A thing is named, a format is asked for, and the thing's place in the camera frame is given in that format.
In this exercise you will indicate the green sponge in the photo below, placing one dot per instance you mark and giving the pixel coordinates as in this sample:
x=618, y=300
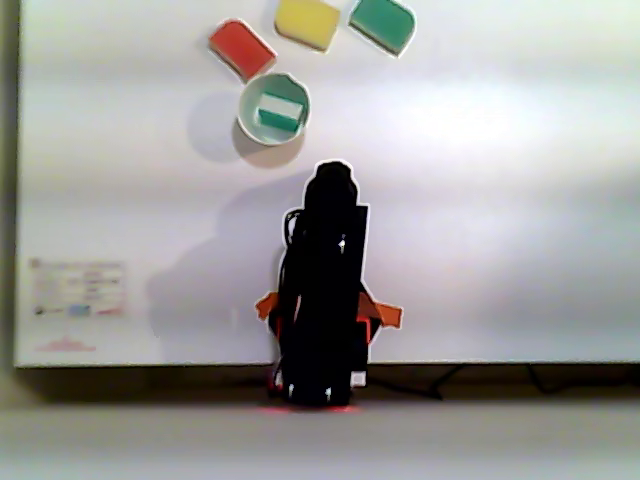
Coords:
x=280, y=119
x=382, y=24

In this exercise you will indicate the white paper cup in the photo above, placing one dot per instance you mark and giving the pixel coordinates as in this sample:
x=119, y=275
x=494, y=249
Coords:
x=247, y=105

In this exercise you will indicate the yellow sponge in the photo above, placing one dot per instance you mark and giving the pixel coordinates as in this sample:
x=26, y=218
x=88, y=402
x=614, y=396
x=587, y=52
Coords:
x=306, y=22

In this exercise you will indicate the red sponge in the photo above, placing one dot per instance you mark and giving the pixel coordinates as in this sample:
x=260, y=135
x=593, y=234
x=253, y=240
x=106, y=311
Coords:
x=241, y=47

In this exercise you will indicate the white power box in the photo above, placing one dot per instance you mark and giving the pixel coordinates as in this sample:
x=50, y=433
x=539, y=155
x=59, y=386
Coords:
x=359, y=380

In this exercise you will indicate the white printed label sticker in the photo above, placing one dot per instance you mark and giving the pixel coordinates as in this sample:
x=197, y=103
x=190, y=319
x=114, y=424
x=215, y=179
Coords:
x=77, y=287

